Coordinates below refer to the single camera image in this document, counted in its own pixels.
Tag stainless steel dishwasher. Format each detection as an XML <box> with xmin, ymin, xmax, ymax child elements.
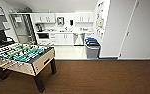
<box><xmin>73</xmin><ymin>32</ymin><xmax>86</xmax><ymax>46</ymax></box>

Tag white wall cabinet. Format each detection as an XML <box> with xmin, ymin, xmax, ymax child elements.
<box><xmin>74</xmin><ymin>12</ymin><xmax>95</xmax><ymax>24</ymax></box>
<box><xmin>31</xmin><ymin>12</ymin><xmax>56</xmax><ymax>25</ymax></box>

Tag white drawer unit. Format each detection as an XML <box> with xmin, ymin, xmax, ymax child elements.
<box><xmin>49</xmin><ymin>32</ymin><xmax>58</xmax><ymax>45</ymax></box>
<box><xmin>84</xmin><ymin>32</ymin><xmax>95</xmax><ymax>40</ymax></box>

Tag large wall poster board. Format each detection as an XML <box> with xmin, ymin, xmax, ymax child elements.
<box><xmin>95</xmin><ymin>0</ymin><xmax>107</xmax><ymax>36</ymax></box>

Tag wooden foosball table green field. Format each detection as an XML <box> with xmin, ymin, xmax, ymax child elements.
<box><xmin>0</xmin><ymin>42</ymin><xmax>58</xmax><ymax>93</ymax></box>

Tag white fridge note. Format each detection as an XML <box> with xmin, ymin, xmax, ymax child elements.
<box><xmin>14</xmin><ymin>16</ymin><xmax>23</xmax><ymax>23</ymax></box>

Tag small framed wall picture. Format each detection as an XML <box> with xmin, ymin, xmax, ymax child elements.
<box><xmin>0</xmin><ymin>7</ymin><xmax>6</xmax><ymax>17</ymax></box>

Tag stainless steel refrigerator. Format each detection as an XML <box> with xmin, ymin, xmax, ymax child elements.
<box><xmin>9</xmin><ymin>13</ymin><xmax>37</xmax><ymax>45</ymax></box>

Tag white door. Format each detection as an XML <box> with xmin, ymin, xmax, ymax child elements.
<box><xmin>119</xmin><ymin>0</ymin><xmax>150</xmax><ymax>60</ymax></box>

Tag green lid bin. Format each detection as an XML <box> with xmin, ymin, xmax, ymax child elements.
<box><xmin>85</xmin><ymin>40</ymin><xmax>100</xmax><ymax>46</ymax></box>

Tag white wall notice sheet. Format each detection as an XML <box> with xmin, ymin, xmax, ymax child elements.
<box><xmin>2</xmin><ymin>21</ymin><xmax>11</xmax><ymax>30</ymax></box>

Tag white wide drawer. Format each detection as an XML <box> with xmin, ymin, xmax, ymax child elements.
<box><xmin>37</xmin><ymin>38</ymin><xmax>51</xmax><ymax>46</ymax></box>

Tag built-in black microwave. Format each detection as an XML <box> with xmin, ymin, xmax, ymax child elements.
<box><xmin>37</xmin><ymin>32</ymin><xmax>50</xmax><ymax>40</ymax></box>

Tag silver door handle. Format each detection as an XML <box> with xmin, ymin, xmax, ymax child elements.
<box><xmin>125</xmin><ymin>31</ymin><xmax>130</xmax><ymax>37</ymax></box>

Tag white two-door sink cabinet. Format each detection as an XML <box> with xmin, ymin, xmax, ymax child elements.
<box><xmin>56</xmin><ymin>32</ymin><xmax>75</xmax><ymax>46</ymax></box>

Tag grey trash bin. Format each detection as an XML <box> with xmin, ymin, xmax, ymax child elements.
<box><xmin>85</xmin><ymin>42</ymin><xmax>101</xmax><ymax>60</ymax></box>

